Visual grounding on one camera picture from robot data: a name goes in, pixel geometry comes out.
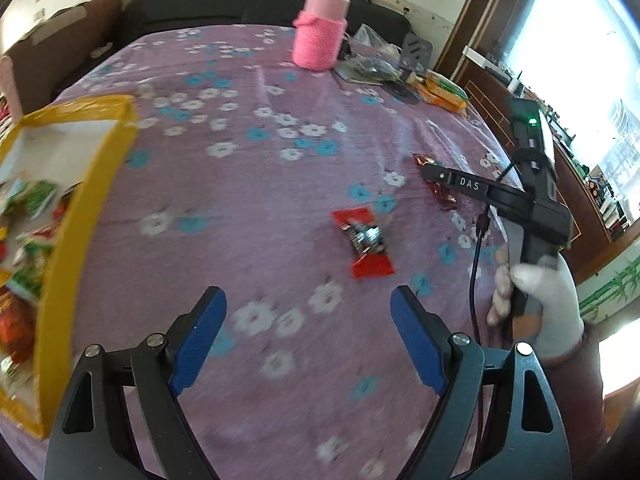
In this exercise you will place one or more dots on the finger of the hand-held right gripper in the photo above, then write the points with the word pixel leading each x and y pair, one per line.
pixel 470 186

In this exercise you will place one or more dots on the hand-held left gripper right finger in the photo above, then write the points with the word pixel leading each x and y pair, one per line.
pixel 415 335

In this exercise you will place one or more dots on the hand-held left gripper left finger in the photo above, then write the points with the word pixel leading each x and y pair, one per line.
pixel 200 330

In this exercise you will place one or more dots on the small red candy wrapper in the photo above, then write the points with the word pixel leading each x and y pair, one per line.
pixel 442 195

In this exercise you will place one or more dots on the red and silver candy wrapper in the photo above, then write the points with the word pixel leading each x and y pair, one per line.
pixel 370 265

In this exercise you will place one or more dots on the white tray with yellow rim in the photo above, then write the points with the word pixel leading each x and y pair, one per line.
pixel 75 260

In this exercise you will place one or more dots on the dark red snack packet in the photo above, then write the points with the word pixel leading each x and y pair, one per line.
pixel 15 330

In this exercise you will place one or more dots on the pile of snack packets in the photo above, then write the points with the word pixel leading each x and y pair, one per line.
pixel 35 210

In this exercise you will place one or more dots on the person's right forearm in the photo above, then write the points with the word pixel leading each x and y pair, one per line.
pixel 585 400

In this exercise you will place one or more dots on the person's right hand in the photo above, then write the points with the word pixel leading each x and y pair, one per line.
pixel 557 310

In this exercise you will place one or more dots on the wooden cabinet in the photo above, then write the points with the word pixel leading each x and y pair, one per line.
pixel 585 220

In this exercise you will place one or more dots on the orange snack packet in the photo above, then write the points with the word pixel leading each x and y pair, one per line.
pixel 445 102
pixel 445 85

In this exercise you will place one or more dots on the clear plastic bag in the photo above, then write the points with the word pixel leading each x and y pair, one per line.
pixel 370 62

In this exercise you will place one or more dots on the purple floral bed sheet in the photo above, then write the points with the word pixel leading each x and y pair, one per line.
pixel 250 170

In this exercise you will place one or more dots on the bright window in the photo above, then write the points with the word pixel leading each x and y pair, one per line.
pixel 600 60

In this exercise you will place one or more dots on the pink crochet covered bottle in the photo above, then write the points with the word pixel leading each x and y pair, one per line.
pixel 317 35

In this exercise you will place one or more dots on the brown cardboard box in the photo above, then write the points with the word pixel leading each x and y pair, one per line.
pixel 60 45

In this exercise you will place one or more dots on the black sofa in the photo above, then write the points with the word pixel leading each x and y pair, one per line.
pixel 200 10

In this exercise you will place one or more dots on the wall switch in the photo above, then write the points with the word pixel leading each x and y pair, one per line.
pixel 38 14

